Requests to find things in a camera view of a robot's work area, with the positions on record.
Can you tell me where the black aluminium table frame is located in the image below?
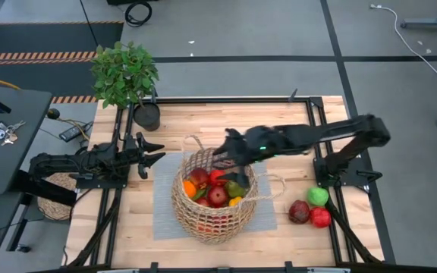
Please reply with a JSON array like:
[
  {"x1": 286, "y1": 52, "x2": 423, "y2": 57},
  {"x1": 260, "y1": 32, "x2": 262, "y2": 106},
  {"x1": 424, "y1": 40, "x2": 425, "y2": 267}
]
[{"x1": 61, "y1": 96, "x2": 385, "y2": 273}]

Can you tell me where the white floor cable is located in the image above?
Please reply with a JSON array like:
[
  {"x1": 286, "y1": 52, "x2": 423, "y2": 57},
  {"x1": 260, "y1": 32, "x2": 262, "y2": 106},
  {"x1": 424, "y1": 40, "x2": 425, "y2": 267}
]
[{"x1": 369, "y1": 3, "x2": 437, "y2": 78}]

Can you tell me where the coiled black cable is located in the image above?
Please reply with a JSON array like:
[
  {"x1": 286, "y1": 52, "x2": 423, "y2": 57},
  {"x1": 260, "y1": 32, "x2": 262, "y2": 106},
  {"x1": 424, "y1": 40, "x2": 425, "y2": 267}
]
[{"x1": 124, "y1": 1, "x2": 153, "y2": 28}]

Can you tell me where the bunch of metal keys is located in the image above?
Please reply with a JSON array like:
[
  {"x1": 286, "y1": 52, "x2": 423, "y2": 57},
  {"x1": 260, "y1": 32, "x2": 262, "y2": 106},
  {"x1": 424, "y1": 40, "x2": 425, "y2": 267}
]
[{"x1": 0, "y1": 120, "x2": 27, "y2": 147}]

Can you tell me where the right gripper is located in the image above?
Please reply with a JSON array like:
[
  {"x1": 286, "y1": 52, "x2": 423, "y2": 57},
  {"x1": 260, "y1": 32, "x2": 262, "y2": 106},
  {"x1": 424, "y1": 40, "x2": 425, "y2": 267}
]
[{"x1": 212, "y1": 127, "x2": 282, "y2": 190}]

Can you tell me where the green leafy plant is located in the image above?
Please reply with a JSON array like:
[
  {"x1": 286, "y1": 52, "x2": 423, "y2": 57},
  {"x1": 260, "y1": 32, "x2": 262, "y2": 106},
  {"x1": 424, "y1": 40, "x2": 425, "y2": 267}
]
[{"x1": 90, "y1": 40, "x2": 161, "y2": 110}]

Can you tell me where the green cucumber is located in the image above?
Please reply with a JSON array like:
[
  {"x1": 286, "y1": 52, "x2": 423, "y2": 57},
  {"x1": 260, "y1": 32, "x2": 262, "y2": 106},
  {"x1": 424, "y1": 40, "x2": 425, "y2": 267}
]
[{"x1": 191, "y1": 188, "x2": 209, "y2": 202}]

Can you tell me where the grey woven placemat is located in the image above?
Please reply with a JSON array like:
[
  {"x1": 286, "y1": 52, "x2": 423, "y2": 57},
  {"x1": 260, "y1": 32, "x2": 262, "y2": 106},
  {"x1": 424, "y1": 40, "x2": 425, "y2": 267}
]
[{"x1": 152, "y1": 146, "x2": 279, "y2": 241}]

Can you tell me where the black plant pot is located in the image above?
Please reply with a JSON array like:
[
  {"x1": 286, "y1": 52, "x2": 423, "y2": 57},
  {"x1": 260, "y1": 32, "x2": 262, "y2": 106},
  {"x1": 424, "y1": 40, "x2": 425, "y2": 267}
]
[{"x1": 133, "y1": 101, "x2": 162, "y2": 133}]

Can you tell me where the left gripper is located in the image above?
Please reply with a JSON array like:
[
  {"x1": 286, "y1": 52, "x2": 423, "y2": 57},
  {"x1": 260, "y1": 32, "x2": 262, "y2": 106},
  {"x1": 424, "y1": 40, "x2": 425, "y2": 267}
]
[{"x1": 121, "y1": 131, "x2": 166, "y2": 180}]

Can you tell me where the orange fruit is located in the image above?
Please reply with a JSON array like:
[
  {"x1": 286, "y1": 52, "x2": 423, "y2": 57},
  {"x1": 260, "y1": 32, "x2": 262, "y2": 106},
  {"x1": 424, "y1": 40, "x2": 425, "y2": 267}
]
[{"x1": 182, "y1": 180, "x2": 197, "y2": 199}]

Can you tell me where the grey table leg frame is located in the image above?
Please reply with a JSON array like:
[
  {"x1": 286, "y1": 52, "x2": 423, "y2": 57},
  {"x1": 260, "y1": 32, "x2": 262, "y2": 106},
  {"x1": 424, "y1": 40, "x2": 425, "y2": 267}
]
[{"x1": 400, "y1": 0, "x2": 437, "y2": 30}]

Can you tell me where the round woven coaster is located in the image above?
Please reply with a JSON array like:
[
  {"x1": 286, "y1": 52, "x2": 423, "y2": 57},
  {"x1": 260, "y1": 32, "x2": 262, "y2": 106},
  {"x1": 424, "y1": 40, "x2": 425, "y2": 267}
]
[{"x1": 36, "y1": 172, "x2": 81, "y2": 221}]

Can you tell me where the black hazard-striped floor mat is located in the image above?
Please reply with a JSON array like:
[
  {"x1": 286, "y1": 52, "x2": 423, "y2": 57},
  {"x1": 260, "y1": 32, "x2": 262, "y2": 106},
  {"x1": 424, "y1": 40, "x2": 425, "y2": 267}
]
[{"x1": 0, "y1": 20, "x2": 124, "y2": 104}]

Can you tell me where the dark grey desk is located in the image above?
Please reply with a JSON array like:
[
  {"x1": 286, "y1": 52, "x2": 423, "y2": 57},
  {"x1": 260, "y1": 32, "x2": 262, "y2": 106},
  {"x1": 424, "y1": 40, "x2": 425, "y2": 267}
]
[{"x1": 0, "y1": 83, "x2": 78, "y2": 208}]

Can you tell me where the bright red apple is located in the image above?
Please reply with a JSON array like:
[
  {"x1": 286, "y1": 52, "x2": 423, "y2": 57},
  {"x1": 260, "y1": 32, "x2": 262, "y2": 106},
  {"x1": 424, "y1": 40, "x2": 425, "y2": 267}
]
[{"x1": 209, "y1": 168, "x2": 228, "y2": 187}]

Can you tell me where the small dark red apple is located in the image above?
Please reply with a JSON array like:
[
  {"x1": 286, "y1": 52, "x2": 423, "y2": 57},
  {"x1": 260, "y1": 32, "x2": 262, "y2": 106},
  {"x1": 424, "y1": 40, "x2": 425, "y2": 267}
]
[{"x1": 207, "y1": 185, "x2": 229, "y2": 208}]

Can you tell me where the green apple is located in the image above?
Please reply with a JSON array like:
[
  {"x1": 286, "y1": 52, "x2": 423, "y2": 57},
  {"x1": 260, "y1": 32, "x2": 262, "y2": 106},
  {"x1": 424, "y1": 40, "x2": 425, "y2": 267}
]
[{"x1": 307, "y1": 186, "x2": 330, "y2": 208}]

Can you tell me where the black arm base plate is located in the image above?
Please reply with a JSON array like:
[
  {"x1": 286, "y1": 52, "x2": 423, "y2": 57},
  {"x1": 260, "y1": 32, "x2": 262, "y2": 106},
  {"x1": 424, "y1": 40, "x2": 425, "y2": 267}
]
[
  {"x1": 69, "y1": 172, "x2": 129, "y2": 190},
  {"x1": 314, "y1": 156, "x2": 383, "y2": 189}
]

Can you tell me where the black power adapter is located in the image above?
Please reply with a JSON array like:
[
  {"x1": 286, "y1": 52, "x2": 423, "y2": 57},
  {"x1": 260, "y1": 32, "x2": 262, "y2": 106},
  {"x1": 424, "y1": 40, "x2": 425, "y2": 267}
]
[{"x1": 58, "y1": 123, "x2": 90, "y2": 143}]

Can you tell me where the red pomegranate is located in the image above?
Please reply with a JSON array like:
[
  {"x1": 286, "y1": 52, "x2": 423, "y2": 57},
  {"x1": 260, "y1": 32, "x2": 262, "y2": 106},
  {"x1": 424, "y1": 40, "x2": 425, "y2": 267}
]
[{"x1": 189, "y1": 168, "x2": 210, "y2": 187}]

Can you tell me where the green pear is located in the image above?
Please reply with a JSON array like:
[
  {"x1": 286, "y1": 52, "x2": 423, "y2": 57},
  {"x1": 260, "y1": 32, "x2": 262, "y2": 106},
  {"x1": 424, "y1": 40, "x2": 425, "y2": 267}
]
[{"x1": 225, "y1": 180, "x2": 247, "y2": 199}]

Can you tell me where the woven wicker basket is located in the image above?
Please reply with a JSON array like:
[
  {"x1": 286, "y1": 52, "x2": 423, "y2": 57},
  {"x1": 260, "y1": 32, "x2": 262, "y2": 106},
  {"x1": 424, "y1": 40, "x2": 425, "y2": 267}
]
[{"x1": 171, "y1": 134, "x2": 287, "y2": 244}]

